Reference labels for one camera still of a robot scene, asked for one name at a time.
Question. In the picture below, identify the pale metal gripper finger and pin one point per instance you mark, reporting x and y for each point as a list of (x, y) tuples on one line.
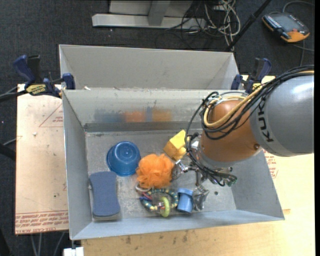
[(179, 170), (200, 198)]

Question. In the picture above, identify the small light blue cylinder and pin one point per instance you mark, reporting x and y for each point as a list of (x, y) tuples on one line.
[(185, 201)]

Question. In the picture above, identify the orange mesh bath sponge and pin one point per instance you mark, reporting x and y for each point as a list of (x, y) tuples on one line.
[(155, 171)]

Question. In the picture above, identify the yellow sponge block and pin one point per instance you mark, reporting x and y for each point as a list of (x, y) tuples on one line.
[(175, 146)]

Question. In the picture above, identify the blue plastic cup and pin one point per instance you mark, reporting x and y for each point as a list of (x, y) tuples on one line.
[(123, 157)]

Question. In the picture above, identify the grey-blue flat sponge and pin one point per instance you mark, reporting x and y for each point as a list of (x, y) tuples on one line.
[(104, 195)]

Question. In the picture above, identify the grey metal bin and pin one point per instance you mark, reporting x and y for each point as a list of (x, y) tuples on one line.
[(150, 70)]

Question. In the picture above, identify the brown cardboard board, red print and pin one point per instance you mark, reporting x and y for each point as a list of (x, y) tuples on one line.
[(40, 155)]

